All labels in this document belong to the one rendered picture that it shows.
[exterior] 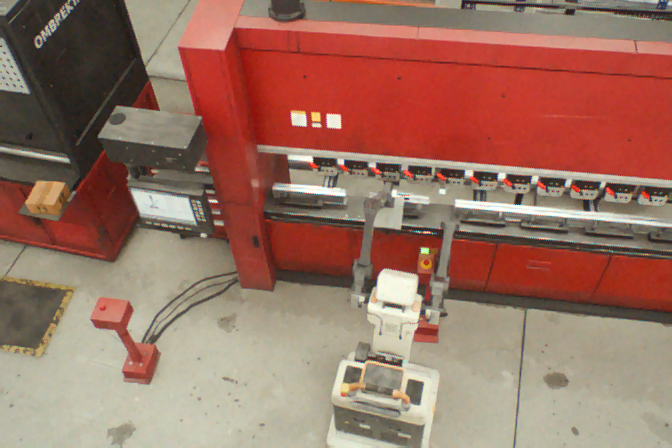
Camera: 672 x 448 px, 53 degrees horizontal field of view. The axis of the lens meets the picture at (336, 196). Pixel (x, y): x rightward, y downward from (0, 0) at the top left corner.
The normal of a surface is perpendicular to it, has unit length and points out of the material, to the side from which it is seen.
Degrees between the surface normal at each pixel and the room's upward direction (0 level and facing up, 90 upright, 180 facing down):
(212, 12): 0
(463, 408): 0
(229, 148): 90
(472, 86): 90
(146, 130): 0
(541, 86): 90
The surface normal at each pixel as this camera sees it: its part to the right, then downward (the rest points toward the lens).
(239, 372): -0.04, -0.64
